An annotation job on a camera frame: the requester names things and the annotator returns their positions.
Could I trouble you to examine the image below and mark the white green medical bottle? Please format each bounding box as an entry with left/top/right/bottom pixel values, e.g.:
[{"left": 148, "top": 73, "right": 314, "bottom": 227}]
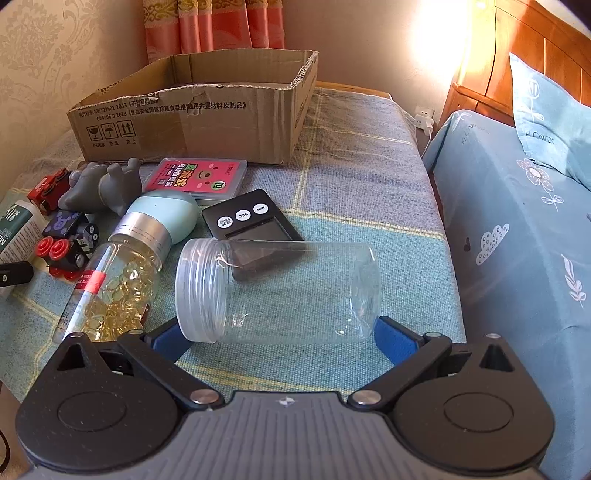
[{"left": 0, "top": 191, "right": 50, "bottom": 298}]

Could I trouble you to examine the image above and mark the black toy train engine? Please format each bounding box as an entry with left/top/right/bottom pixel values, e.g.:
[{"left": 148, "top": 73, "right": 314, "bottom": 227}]
[{"left": 34, "top": 210, "right": 99, "bottom": 281}]

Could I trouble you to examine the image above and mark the capsule bottle with silver cap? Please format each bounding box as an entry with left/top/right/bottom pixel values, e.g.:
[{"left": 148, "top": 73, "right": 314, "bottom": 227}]
[{"left": 53, "top": 212, "right": 171, "bottom": 344}]

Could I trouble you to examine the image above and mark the red wooden toy train car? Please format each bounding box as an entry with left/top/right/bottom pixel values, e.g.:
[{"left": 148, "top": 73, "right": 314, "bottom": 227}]
[{"left": 27, "top": 168, "right": 70, "bottom": 216}]

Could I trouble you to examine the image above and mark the clear plastic jar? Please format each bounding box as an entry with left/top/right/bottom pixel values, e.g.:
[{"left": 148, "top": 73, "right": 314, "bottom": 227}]
[{"left": 174, "top": 238, "right": 381, "bottom": 345}]

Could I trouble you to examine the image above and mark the grey rubber animal toy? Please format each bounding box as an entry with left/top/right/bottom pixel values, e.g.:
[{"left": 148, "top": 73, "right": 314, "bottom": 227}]
[{"left": 58, "top": 158, "right": 142, "bottom": 217}]

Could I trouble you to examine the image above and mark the black digital timer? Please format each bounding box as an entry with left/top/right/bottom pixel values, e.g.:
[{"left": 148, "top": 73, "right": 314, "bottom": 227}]
[{"left": 202, "top": 189, "right": 307, "bottom": 281}]

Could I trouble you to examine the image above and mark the pink card case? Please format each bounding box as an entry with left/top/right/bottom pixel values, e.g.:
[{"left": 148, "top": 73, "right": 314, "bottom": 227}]
[{"left": 144, "top": 158, "right": 247, "bottom": 203}]

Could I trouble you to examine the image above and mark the blue floral bed sheet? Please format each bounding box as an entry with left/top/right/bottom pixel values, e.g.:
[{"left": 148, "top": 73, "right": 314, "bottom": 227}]
[{"left": 424, "top": 110, "right": 591, "bottom": 479}]

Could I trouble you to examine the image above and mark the open cardboard box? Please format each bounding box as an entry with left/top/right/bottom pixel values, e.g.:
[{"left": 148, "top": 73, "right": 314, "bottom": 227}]
[{"left": 68, "top": 48, "right": 318, "bottom": 165}]

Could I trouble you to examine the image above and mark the blue floral pillow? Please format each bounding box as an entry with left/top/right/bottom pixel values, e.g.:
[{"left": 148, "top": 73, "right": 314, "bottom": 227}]
[{"left": 509, "top": 53, "right": 591, "bottom": 188}]

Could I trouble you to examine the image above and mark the orange patterned curtain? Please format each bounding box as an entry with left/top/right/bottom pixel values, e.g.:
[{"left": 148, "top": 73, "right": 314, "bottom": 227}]
[{"left": 143, "top": 0, "right": 286, "bottom": 63}]

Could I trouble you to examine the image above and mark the wooden headboard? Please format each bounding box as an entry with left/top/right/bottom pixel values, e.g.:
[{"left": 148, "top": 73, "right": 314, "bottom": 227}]
[{"left": 440, "top": 0, "right": 590, "bottom": 126}]

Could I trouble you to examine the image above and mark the white wall charger plug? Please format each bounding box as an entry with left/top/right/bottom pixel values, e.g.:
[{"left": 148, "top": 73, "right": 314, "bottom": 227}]
[{"left": 415, "top": 106, "right": 435, "bottom": 136}]

